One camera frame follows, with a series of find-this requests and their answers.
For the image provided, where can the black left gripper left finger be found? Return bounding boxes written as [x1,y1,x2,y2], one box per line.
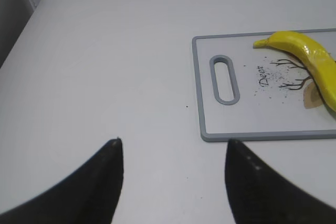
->
[1,138,123,223]

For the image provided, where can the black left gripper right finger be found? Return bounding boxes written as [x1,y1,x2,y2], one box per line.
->
[225,140,335,223]

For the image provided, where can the yellow plastic banana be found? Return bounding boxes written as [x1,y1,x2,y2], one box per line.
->
[253,31,335,111]

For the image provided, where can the white grey-rimmed cutting board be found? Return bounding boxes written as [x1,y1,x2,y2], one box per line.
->
[192,32,335,142]

